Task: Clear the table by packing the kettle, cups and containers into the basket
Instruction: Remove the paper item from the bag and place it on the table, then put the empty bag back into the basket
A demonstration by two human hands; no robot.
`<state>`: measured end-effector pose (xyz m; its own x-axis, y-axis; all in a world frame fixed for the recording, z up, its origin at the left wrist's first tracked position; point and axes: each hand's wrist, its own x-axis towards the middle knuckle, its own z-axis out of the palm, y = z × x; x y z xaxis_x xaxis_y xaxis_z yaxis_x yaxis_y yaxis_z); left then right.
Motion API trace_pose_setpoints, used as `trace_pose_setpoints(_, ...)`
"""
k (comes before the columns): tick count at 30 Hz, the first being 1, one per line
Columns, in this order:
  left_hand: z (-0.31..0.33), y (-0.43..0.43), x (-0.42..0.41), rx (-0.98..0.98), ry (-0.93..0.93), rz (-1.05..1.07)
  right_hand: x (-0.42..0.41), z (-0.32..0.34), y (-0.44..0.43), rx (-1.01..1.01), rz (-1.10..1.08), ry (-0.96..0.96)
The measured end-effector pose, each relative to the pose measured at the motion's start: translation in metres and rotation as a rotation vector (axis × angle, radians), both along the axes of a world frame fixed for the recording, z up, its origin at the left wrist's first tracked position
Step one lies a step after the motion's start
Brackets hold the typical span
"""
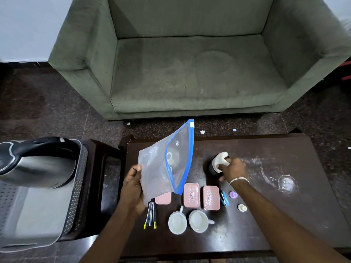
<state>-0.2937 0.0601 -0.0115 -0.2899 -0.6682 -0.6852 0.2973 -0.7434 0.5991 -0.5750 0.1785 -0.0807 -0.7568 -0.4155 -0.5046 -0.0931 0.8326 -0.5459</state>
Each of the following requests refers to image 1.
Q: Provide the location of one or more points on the person's right hand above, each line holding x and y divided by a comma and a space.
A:
233, 169

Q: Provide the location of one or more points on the person's left hand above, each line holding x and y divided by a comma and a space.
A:
132, 190

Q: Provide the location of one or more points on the person's right fingers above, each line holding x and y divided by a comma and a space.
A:
224, 164

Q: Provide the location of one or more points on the person's left thumb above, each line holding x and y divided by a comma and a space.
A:
135, 173

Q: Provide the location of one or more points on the black bottle white cap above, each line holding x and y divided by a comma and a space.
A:
217, 164

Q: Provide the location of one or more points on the clear zip bag blue seal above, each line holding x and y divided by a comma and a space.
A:
167, 161

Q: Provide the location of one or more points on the person's right forearm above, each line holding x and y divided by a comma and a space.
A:
282, 225

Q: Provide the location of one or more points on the person's left forearm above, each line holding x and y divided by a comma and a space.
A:
112, 237

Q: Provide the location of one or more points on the small purple cap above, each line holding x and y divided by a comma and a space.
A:
233, 194

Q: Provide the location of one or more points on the pink lidded container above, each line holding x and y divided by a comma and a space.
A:
191, 195
163, 198
211, 198

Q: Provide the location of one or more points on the dark wooden coffee table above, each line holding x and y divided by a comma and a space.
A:
246, 194

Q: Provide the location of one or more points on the dark wooden side stool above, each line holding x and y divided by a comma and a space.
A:
96, 186

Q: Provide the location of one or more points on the black tongs yellow tips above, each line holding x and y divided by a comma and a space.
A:
150, 215

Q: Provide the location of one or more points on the small cream cap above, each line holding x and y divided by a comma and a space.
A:
242, 207

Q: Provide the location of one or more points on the white ceramic cup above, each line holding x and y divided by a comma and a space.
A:
177, 222
199, 221

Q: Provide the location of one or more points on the silver perforated metal tray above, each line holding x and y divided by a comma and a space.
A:
38, 205

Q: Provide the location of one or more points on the green fabric sofa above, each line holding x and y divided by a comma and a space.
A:
197, 56

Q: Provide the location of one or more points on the red object by sofa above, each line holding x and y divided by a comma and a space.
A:
346, 69

